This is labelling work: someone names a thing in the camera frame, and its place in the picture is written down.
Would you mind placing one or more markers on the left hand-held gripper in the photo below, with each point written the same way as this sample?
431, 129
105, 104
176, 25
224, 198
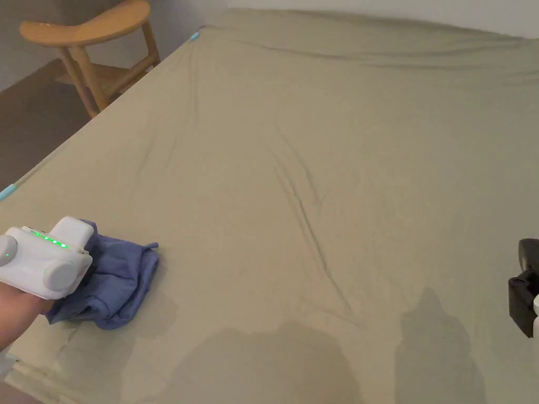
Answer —
46, 261

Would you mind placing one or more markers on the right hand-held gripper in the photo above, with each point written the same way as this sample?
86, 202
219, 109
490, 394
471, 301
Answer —
524, 303

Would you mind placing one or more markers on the blue garment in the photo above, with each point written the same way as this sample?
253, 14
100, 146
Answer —
118, 282

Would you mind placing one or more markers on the person's left hand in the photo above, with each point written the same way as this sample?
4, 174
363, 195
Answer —
19, 309

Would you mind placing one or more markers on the bed with beige sheet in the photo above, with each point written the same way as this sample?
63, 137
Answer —
294, 189

